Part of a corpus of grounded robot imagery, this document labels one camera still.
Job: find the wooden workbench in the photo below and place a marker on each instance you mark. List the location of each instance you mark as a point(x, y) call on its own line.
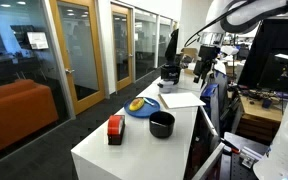
point(260, 115)

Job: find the open white cabinet door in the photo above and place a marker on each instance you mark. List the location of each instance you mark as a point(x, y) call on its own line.
point(205, 146)

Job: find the silver metal bracket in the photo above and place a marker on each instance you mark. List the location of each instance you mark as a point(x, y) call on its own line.
point(250, 158)

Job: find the white paper pad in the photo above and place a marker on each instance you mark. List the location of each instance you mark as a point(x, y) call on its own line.
point(180, 100)

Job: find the large black monitor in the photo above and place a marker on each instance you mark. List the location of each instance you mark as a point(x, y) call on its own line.
point(267, 53)

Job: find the yellow toy corn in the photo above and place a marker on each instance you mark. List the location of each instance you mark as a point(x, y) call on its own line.
point(136, 104)

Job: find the white counter cabinet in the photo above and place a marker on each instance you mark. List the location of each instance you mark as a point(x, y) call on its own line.
point(140, 156)

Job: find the wooden frame glass door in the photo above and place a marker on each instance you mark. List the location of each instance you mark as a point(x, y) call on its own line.
point(80, 96)
point(121, 83)

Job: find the blue round plate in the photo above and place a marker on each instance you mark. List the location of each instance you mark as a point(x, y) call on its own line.
point(147, 110)

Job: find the blue box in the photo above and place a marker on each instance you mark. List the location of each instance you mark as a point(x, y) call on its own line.
point(209, 98)

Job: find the black bowl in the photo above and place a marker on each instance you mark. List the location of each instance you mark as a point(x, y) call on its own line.
point(161, 125)

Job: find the orange sofa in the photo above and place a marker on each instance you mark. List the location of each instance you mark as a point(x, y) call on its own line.
point(14, 113)

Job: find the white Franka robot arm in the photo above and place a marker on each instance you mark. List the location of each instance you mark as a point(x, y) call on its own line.
point(287, 146)

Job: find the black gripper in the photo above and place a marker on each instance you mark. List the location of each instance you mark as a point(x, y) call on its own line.
point(209, 56)

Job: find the black trash bin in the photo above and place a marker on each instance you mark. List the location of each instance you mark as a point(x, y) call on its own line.
point(170, 73)

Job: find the red and black tape dispenser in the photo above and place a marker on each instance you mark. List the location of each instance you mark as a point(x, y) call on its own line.
point(115, 128)

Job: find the white and blue utensil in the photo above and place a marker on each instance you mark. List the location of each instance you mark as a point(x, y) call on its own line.
point(149, 101)

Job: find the white wall sign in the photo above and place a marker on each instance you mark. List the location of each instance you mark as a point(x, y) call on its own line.
point(37, 40)

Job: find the red and black hand tool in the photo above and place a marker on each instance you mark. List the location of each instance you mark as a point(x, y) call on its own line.
point(230, 146)

